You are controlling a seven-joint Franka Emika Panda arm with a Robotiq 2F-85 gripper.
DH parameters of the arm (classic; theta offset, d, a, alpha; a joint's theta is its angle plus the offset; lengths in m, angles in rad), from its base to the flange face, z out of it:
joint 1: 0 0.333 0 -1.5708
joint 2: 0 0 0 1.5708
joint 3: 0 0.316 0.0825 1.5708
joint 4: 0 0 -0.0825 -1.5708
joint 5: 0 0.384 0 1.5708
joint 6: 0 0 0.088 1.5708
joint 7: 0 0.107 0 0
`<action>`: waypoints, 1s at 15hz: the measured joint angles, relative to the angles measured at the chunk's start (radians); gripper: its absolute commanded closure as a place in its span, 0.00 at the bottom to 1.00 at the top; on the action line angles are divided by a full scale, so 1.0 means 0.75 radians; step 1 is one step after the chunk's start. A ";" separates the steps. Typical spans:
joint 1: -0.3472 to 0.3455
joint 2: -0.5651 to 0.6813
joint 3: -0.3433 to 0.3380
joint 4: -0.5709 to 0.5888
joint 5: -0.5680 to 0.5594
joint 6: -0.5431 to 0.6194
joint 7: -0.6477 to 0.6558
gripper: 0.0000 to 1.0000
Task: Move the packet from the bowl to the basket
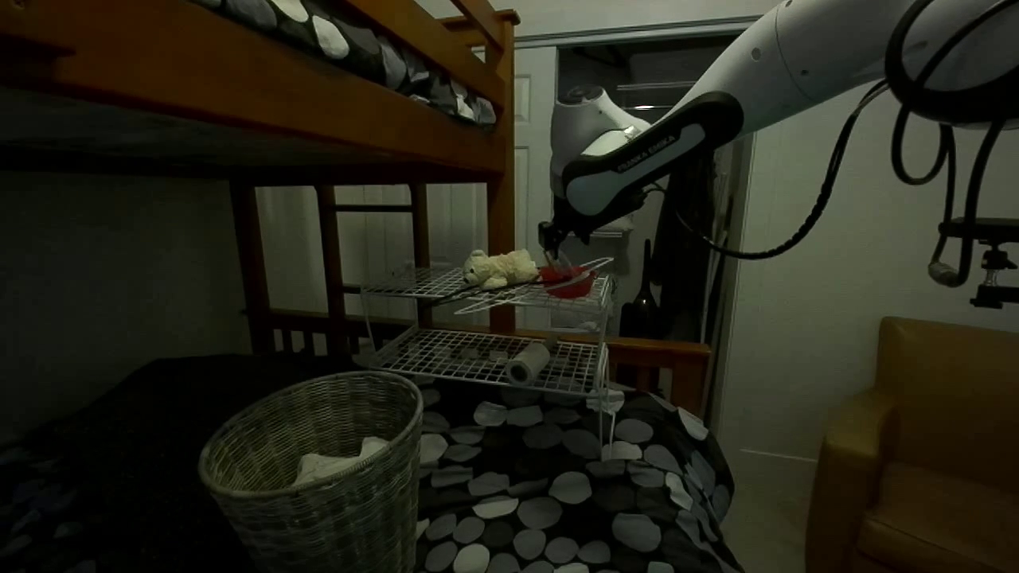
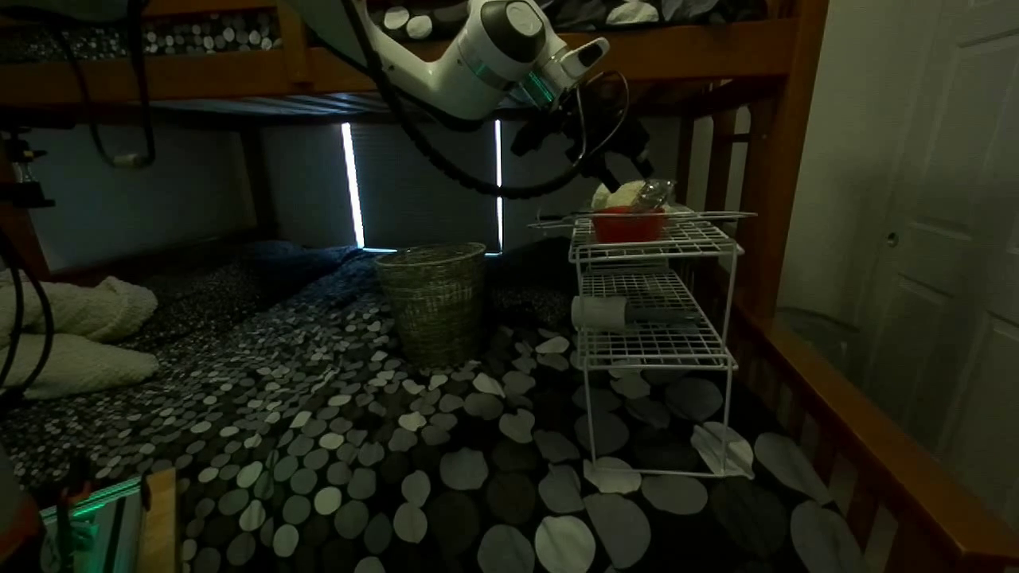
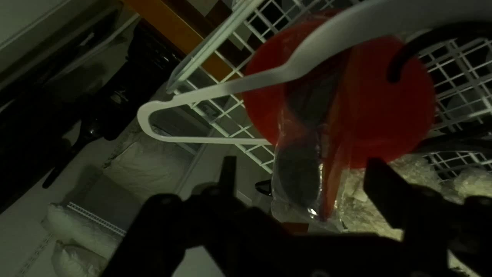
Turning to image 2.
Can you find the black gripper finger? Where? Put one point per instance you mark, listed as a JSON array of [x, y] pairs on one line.
[[640, 165], [606, 173]]

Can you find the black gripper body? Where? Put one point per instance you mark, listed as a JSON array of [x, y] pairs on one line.
[[576, 121]]

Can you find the white snack packet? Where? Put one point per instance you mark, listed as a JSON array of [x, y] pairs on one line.
[[625, 196]]

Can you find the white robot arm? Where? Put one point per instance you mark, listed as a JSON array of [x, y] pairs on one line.
[[480, 64]]

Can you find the red bowl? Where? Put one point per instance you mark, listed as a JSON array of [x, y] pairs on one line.
[[628, 224]]

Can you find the woven wicker basket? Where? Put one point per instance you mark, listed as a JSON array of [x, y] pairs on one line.
[[432, 303]]

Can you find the white roll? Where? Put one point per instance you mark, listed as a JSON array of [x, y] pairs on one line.
[[600, 314]]

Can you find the dark window blind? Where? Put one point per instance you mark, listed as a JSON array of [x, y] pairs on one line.
[[425, 186]]

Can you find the white door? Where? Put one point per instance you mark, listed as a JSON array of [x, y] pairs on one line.
[[936, 233]]

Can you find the large-dotted black blanket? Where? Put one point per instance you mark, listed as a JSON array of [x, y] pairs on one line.
[[480, 458]]

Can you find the small-dotted black sheet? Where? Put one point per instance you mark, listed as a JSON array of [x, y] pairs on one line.
[[160, 424]]

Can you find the white pillow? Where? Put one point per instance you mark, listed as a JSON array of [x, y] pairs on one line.
[[82, 368], [91, 306]]

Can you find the wooden bunk bed frame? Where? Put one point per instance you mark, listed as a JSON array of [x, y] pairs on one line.
[[769, 161]]

